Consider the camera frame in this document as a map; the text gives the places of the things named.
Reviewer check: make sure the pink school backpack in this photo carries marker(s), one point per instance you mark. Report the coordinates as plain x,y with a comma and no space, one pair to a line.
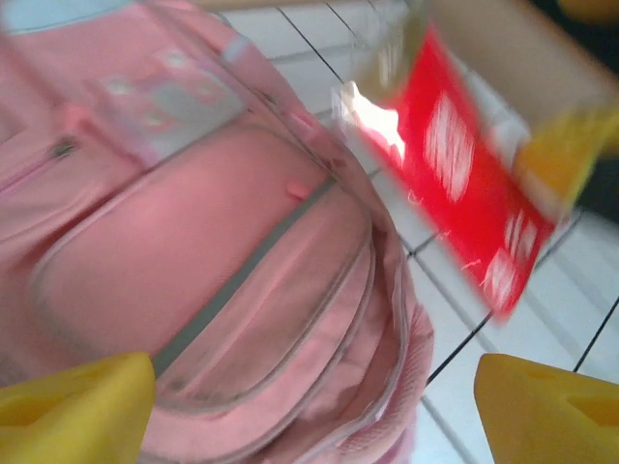
193,241

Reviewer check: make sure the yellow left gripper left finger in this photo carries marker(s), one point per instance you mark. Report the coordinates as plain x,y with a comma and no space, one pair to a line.
67,415

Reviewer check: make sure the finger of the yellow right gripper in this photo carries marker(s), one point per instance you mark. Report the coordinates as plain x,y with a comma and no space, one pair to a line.
566,159

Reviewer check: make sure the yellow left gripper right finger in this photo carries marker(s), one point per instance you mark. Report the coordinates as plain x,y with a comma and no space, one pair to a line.
551,415

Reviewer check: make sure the red tissue packet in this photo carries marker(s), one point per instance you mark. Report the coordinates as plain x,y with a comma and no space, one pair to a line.
459,193

